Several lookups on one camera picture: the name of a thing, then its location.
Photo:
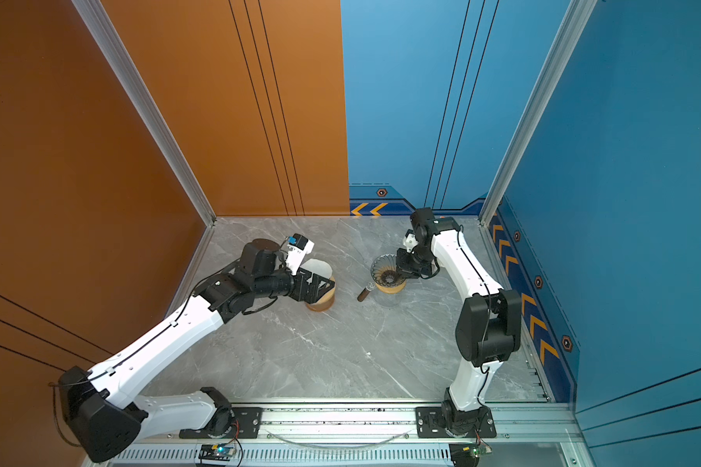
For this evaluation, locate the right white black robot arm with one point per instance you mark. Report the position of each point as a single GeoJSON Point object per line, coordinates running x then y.
{"type": "Point", "coordinates": [489, 327]}

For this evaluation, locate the aluminium corner post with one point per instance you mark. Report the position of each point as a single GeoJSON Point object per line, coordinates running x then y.
{"type": "Point", "coordinates": [558, 57]}
{"type": "Point", "coordinates": [107, 38]}

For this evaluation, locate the right aluminium corner post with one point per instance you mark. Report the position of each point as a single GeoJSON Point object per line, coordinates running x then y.
{"type": "Point", "coordinates": [558, 57]}

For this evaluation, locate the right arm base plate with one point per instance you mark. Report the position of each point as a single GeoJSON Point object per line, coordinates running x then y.
{"type": "Point", "coordinates": [435, 422]}

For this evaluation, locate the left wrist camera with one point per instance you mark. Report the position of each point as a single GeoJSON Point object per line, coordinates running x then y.
{"type": "Point", "coordinates": [297, 249]}

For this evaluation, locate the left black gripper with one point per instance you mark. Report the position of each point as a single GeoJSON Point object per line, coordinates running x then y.
{"type": "Point", "coordinates": [313, 293]}

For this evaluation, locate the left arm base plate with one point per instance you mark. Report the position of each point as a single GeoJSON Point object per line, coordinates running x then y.
{"type": "Point", "coordinates": [240, 422]}

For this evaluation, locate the grey glass dripper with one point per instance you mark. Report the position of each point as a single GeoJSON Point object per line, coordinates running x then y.
{"type": "Point", "coordinates": [385, 273]}

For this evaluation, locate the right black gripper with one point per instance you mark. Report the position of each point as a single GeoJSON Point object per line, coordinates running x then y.
{"type": "Point", "coordinates": [406, 270]}

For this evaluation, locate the circuit board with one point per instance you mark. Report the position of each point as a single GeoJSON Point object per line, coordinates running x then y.
{"type": "Point", "coordinates": [468, 455]}
{"type": "Point", "coordinates": [217, 454]}

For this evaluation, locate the right circuit board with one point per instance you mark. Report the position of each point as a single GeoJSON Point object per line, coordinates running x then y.
{"type": "Point", "coordinates": [468, 455]}

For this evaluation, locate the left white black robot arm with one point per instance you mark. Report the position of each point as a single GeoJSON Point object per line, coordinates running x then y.
{"type": "Point", "coordinates": [105, 408]}

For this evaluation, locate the left circuit board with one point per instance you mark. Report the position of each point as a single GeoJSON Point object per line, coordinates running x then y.
{"type": "Point", "coordinates": [217, 454]}

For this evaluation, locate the white paper coffee filter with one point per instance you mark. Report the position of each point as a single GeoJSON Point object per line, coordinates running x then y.
{"type": "Point", "coordinates": [318, 267]}

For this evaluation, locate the left aluminium corner post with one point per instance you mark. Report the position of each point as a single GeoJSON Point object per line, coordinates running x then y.
{"type": "Point", "coordinates": [107, 38]}

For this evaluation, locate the aluminium front rail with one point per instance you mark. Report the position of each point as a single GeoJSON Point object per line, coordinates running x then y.
{"type": "Point", "coordinates": [376, 433]}

